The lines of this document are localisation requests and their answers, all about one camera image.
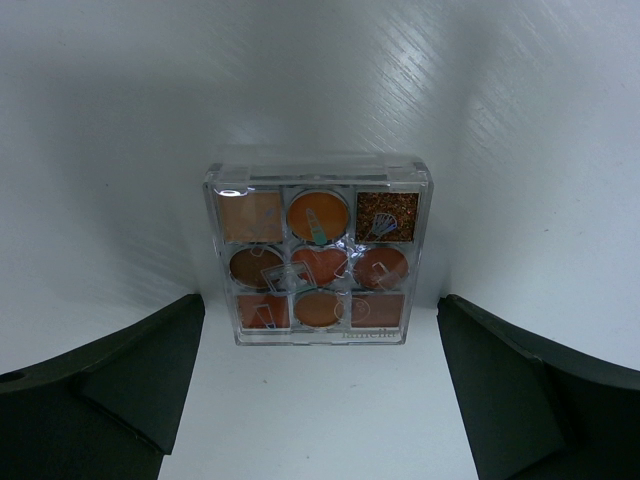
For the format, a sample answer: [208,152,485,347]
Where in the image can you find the clear orange eyeshadow palette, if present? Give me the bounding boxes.
[203,146,433,346]

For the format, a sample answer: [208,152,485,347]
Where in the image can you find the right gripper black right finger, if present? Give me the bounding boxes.
[437,295,639,479]

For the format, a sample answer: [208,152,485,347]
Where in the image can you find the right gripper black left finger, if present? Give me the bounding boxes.
[1,294,205,479]

